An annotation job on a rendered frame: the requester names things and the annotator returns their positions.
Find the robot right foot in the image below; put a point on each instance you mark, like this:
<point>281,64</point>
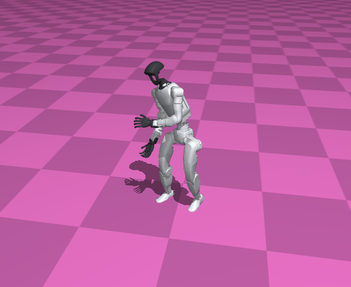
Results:
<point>164,197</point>

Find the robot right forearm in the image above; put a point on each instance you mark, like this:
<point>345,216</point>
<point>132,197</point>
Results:
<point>157,133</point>

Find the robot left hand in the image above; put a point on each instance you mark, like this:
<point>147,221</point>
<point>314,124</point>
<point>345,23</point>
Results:
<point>145,122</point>

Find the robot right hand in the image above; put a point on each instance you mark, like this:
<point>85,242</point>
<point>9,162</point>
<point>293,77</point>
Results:
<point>149,148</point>

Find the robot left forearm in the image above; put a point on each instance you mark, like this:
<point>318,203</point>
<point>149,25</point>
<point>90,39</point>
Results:
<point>167,122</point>

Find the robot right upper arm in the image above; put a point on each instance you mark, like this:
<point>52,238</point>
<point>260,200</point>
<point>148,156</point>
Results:
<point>161,114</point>

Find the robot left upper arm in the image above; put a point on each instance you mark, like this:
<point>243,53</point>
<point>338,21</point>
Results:
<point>177,94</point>

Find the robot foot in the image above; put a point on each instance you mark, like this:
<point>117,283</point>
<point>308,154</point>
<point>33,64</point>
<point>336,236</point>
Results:
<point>195,204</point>
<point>164,197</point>

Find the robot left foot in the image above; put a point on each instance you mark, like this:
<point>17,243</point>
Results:
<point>195,204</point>

